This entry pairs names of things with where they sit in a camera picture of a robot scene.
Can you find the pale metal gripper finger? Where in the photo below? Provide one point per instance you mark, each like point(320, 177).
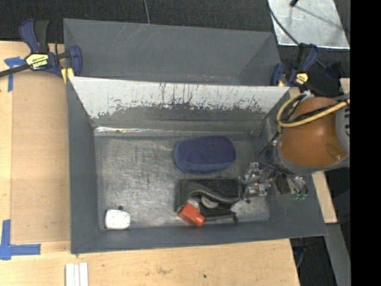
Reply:
point(253, 171)
point(256, 190)

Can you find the blue oval sponge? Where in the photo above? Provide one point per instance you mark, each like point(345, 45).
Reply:
point(204, 154)

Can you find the red block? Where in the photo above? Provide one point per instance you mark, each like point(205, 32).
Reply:
point(192, 214)

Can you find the grey metal bin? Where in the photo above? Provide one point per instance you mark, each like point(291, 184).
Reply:
point(143, 165)

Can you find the white rounded block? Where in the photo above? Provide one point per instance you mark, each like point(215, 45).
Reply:
point(117, 219)

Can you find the pale wood board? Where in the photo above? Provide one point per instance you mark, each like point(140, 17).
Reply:
point(38, 159)

